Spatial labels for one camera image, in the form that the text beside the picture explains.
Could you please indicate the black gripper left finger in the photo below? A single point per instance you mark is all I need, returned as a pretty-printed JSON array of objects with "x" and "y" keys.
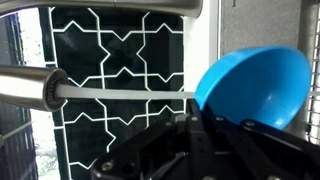
[{"x": 160, "y": 156}]

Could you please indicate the water stream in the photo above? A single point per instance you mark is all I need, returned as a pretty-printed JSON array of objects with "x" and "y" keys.
[{"x": 133, "y": 93}]

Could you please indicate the stainless steel faucet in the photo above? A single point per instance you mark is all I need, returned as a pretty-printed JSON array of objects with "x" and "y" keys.
[{"x": 26, "y": 86}]

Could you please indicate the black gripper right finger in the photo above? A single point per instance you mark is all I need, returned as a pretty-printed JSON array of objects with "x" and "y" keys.
[{"x": 266, "y": 153}]

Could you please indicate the kitchen window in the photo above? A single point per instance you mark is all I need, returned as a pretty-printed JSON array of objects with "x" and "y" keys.
[{"x": 33, "y": 40}]

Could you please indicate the blue plastic bowl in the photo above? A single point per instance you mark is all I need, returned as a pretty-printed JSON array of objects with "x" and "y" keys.
[{"x": 260, "y": 83}]

